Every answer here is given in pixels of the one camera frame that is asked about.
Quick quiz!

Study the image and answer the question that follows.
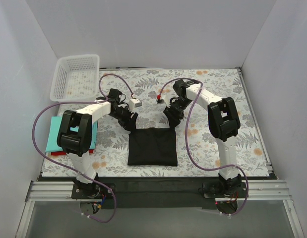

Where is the black t shirt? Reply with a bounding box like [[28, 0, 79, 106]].
[[127, 127, 178, 167]]

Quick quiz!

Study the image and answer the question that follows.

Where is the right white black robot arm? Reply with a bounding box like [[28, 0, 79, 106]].
[[157, 77, 242, 197]]

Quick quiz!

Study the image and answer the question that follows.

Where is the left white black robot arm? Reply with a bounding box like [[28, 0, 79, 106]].
[[57, 89, 142, 198]]

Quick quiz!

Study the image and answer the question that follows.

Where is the floral table mat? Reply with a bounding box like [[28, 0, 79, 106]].
[[41, 68, 270, 178]]

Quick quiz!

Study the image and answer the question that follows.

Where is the folded red t shirt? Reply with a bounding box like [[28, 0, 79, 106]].
[[51, 149, 94, 156]]

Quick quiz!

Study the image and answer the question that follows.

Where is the white plastic basket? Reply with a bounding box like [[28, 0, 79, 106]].
[[50, 54, 100, 102]]

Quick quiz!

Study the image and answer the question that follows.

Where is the folded teal t shirt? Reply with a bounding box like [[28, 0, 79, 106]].
[[45, 116, 98, 153]]

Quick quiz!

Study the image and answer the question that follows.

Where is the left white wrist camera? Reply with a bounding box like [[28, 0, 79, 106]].
[[128, 98, 143, 111]]

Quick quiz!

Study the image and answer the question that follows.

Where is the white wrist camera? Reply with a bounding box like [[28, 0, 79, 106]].
[[156, 95, 165, 104], [128, 98, 143, 111]]

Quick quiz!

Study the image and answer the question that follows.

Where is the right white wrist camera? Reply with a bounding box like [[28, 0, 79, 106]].
[[156, 95, 165, 104]]

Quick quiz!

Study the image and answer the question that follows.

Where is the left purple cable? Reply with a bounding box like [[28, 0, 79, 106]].
[[32, 73, 136, 223]]

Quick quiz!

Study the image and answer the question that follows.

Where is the purple cable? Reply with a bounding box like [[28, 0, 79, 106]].
[[32, 73, 136, 223], [157, 78, 248, 217]]

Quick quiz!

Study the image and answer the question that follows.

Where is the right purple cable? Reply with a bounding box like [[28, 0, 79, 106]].
[[157, 78, 248, 217]]

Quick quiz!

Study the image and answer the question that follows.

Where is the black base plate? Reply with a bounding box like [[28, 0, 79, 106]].
[[71, 176, 249, 210]]

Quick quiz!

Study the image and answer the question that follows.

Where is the aluminium front rail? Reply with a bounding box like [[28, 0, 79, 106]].
[[27, 180, 292, 202]]

